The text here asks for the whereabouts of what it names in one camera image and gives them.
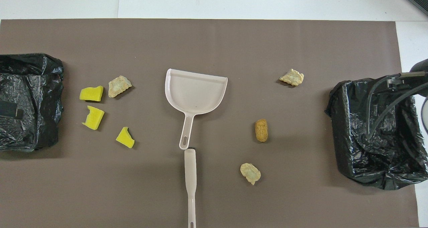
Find black bag lined bin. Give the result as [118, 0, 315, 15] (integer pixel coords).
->
[324, 78, 428, 191]
[0, 53, 64, 152]

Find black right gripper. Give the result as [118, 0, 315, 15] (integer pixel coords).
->
[388, 59, 428, 96]

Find yellow green-backed sponge piece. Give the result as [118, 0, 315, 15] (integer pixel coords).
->
[116, 126, 135, 149]
[79, 85, 104, 102]
[82, 105, 105, 130]

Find brown oval sponge piece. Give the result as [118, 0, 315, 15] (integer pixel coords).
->
[254, 119, 269, 142]

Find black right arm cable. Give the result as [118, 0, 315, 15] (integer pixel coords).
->
[365, 75, 428, 140]

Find brown table mat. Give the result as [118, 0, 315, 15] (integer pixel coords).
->
[0, 19, 420, 228]

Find beige orange-striped sponge piece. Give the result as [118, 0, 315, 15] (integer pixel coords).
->
[108, 75, 132, 98]

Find beige hand brush black bristles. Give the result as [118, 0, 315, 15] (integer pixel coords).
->
[184, 149, 197, 228]

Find beige plastic dustpan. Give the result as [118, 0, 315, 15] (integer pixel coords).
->
[165, 69, 228, 150]

